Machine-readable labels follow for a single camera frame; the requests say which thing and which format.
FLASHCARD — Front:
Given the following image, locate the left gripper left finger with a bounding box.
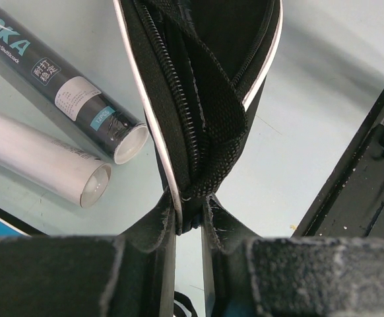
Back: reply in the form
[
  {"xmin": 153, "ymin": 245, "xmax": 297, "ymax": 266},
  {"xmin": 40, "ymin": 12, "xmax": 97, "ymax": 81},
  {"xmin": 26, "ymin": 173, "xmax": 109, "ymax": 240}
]
[{"xmin": 0, "ymin": 192, "xmax": 176, "ymax": 316}]

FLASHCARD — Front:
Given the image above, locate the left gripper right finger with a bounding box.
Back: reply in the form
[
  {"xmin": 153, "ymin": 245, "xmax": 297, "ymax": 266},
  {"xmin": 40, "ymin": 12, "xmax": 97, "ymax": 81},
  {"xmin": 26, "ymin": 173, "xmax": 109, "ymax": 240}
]
[{"xmin": 202, "ymin": 195, "xmax": 384, "ymax": 316}]

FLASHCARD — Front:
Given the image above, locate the white shuttlecock tube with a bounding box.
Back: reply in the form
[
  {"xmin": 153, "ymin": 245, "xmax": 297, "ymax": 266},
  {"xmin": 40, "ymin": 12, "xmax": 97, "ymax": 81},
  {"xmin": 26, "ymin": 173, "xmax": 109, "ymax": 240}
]
[{"xmin": 0, "ymin": 114, "xmax": 112, "ymax": 208}]

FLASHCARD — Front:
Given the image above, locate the black racket cover front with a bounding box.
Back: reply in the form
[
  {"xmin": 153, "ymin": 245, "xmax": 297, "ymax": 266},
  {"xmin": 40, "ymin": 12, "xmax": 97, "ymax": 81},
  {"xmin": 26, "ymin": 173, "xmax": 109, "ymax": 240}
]
[{"xmin": 113, "ymin": 1, "xmax": 283, "ymax": 234}]

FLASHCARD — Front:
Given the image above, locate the black shuttlecock tube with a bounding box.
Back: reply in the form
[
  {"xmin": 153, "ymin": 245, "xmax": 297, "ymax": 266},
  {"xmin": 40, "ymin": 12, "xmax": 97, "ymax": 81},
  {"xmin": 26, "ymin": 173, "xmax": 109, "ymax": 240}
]
[{"xmin": 0, "ymin": 0, "xmax": 149, "ymax": 166}]

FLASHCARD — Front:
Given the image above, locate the light green table mat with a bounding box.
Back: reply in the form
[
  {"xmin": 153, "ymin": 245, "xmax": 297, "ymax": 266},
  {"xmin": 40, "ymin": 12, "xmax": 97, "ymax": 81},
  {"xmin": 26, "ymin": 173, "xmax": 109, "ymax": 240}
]
[{"xmin": 0, "ymin": 1, "xmax": 384, "ymax": 315}]

